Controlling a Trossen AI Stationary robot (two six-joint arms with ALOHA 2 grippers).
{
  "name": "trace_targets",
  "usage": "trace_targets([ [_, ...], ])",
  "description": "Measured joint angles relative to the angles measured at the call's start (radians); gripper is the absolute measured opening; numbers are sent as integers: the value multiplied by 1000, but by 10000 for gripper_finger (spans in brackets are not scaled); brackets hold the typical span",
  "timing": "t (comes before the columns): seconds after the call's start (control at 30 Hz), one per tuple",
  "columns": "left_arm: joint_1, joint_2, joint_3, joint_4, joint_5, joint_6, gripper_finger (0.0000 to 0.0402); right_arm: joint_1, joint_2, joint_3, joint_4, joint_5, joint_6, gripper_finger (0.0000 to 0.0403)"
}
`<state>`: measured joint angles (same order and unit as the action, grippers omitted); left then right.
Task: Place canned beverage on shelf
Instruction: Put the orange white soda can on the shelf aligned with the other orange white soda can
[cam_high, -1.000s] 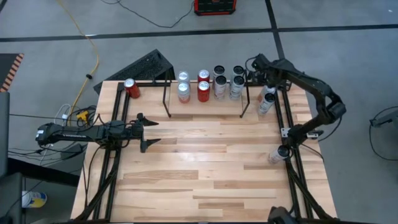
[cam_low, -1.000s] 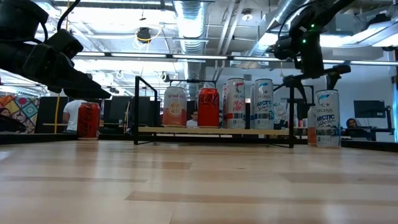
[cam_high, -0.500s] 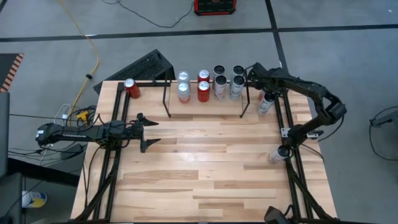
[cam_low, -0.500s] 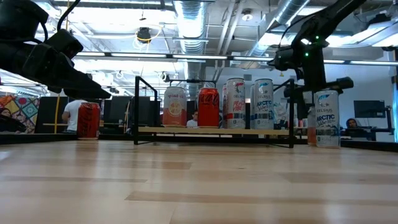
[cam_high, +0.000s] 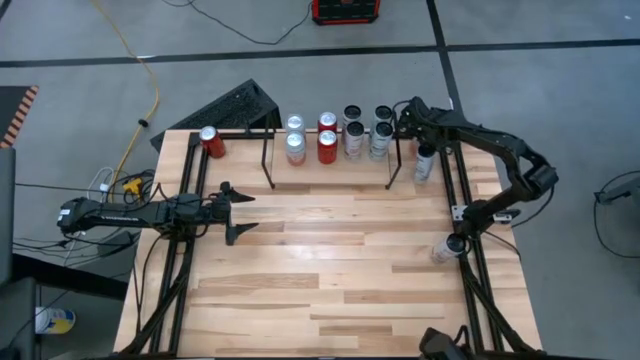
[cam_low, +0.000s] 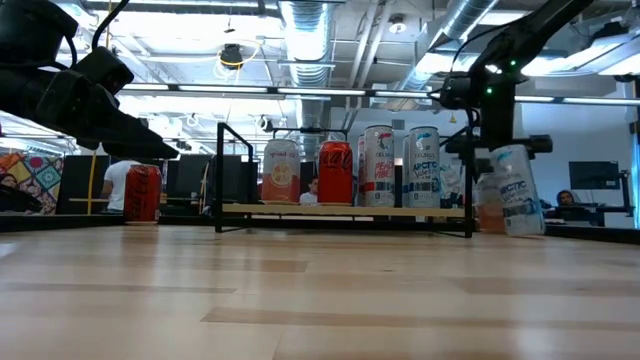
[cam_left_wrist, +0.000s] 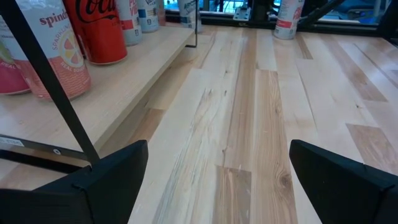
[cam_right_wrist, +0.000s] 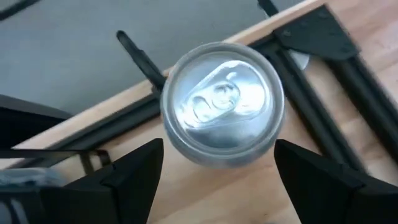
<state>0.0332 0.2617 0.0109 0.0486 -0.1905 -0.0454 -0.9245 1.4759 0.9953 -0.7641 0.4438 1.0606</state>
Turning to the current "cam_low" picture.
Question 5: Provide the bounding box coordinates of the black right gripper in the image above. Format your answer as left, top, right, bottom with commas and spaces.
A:
444, 78, 554, 154

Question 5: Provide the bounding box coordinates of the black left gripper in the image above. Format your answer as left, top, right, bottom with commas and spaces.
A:
36, 69, 180, 160

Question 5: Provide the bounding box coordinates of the red Coca-Cola can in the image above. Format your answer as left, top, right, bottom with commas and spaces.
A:
123, 163, 163, 226
317, 140, 354, 206

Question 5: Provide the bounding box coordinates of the Celsius Arctic Vibe can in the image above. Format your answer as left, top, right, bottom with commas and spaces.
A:
488, 143, 547, 238
401, 135, 409, 208
407, 125, 441, 209

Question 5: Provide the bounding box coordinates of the pink silver Spindrift can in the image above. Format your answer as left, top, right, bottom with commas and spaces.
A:
261, 138, 302, 205

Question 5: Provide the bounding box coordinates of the black monitor on arm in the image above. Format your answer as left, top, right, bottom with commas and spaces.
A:
568, 159, 632, 191

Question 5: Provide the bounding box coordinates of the black office partition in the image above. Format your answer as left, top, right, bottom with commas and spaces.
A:
55, 153, 261, 215

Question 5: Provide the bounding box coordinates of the office desk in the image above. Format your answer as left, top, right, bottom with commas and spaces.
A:
549, 201, 636, 229

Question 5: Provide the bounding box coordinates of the yellow cable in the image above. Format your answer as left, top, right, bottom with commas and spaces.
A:
85, 0, 114, 216

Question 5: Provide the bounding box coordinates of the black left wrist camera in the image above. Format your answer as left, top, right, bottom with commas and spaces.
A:
72, 46, 135, 96

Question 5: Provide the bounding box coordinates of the black rail with strip lights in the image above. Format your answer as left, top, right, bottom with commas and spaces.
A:
119, 82, 640, 107

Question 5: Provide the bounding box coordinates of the colourful patterned wall hanging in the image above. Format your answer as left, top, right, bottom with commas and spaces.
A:
0, 152, 65, 216

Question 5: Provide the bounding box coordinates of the black aluminium table frame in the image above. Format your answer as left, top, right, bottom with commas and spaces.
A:
0, 212, 640, 246

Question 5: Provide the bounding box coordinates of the black overhead camera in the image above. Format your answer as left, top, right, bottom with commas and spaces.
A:
218, 43, 246, 71

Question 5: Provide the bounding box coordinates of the wooden shelf with black frame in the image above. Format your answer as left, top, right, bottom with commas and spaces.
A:
215, 121, 506, 240

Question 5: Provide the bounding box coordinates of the silver ventilation duct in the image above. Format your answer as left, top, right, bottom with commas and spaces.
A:
279, 0, 346, 86

